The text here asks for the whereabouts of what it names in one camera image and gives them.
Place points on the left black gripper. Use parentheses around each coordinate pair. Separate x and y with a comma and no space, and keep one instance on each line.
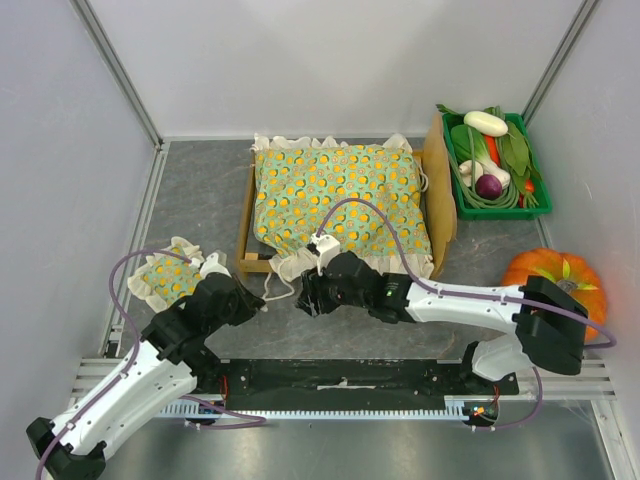
(250,304)

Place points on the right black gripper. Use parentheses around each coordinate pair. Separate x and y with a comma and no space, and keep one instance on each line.
(312,293)

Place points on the small lemon print pillow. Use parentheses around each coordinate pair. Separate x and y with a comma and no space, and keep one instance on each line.
(161,279)

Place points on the large lemon print cushion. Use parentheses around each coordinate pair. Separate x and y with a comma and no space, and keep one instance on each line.
(367,196)

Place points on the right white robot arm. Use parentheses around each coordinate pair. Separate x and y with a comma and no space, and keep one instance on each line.
(539,324)

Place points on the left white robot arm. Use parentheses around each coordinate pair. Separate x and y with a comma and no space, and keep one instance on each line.
(169,360)

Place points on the white toy mushroom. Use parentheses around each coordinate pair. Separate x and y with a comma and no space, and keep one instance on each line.
(470,172)

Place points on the purple toy onion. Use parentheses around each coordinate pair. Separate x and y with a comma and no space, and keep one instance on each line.
(488,187)

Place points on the toy bok choy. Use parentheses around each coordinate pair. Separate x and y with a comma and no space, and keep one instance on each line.
(469,144)

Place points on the green toy long beans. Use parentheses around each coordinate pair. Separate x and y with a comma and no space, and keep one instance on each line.
(482,177)

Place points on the orange toy carrot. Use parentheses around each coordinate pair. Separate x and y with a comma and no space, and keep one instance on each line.
(493,151)

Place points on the white toy radish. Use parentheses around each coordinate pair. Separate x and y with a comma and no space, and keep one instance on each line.
(486,123)

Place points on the green plastic tray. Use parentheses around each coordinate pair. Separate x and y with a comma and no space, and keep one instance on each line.
(500,210)

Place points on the green toy spinach leaves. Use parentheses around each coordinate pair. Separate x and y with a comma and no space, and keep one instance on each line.
(515,151)

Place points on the orange toy pumpkin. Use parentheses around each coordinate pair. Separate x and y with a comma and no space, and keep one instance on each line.
(570,272)

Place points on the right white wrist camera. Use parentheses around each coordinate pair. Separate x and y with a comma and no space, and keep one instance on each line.
(324,247)

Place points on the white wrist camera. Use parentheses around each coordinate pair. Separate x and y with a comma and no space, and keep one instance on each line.
(216,262)
(324,247)

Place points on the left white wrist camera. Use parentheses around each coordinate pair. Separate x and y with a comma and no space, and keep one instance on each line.
(216,262)

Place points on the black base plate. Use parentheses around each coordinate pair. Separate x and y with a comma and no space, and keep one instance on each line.
(269,383)

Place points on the wooden pet bed frame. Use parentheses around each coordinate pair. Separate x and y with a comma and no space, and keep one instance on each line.
(439,206)

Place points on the grey slotted cable duct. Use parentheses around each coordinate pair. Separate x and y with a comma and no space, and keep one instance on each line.
(448,410)

